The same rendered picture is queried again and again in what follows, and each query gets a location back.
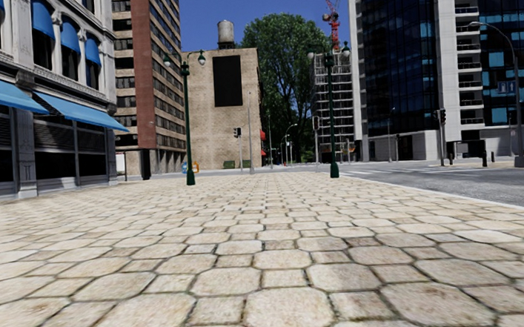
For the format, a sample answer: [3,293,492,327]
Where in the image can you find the grey pole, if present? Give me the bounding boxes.
[245,91,256,175]

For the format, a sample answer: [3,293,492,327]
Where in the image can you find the traffic light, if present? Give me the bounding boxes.
[433,108,450,168]
[233,126,245,173]
[311,115,324,173]

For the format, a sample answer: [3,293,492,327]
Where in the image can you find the grey street lamp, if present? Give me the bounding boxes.
[283,123,301,167]
[468,18,524,171]

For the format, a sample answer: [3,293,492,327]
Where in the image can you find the tan brick building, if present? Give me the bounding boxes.
[179,18,268,173]

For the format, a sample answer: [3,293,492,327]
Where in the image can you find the green street lamp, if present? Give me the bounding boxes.
[162,49,213,188]
[306,40,359,180]

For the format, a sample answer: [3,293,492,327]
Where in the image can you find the tree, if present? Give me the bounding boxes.
[238,10,338,168]

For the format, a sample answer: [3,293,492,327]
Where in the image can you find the building under construction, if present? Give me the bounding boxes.
[308,47,358,165]

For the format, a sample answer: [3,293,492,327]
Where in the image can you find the red brick and concrete building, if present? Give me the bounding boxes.
[107,0,189,182]

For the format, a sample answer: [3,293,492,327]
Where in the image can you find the red construction crane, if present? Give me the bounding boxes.
[321,0,351,53]

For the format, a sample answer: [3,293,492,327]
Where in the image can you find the glass tower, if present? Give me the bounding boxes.
[348,0,524,165]

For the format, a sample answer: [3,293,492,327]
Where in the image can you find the black bus shelter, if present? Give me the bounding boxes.
[445,139,488,161]

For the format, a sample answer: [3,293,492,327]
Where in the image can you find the pale stone building blue awnings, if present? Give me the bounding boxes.
[0,0,133,201]

